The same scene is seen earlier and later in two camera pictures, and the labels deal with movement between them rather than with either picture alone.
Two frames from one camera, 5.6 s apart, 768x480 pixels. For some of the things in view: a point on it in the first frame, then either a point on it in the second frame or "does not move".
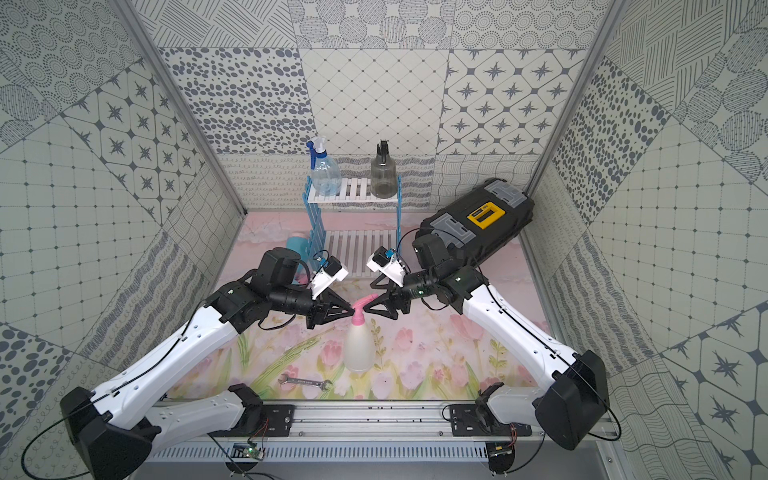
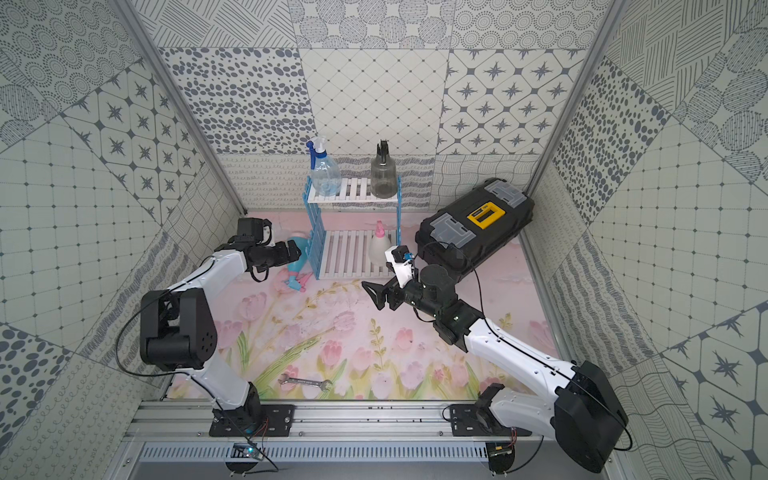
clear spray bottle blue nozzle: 326,174 does not move
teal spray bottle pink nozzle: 300,244 does not move
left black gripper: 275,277 to 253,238
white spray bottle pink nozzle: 359,344 to 378,246
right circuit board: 500,457 does not move
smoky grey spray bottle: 383,182 does not move
